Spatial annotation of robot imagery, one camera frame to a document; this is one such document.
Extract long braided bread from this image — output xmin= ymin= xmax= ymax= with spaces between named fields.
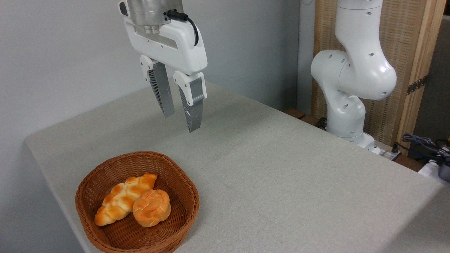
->
xmin=94 ymin=173 xmax=158 ymax=226

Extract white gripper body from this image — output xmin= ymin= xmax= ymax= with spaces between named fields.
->
xmin=123 ymin=18 xmax=208 ymax=76

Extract round knotted bread roll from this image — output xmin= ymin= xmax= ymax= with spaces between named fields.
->
xmin=133 ymin=189 xmax=171 ymax=227

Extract bundle of dark cables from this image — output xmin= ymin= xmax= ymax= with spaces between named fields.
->
xmin=402 ymin=133 xmax=450 ymax=166

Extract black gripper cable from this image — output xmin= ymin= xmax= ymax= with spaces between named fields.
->
xmin=166 ymin=10 xmax=199 ymax=46

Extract brown wicker basket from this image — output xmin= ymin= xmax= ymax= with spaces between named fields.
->
xmin=75 ymin=151 xmax=200 ymax=253

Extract metal screen hinge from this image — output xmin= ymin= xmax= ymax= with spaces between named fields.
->
xmin=407 ymin=75 xmax=429 ymax=95

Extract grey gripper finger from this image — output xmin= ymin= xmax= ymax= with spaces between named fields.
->
xmin=140 ymin=55 xmax=175 ymax=117
xmin=173 ymin=71 xmax=207 ymax=133

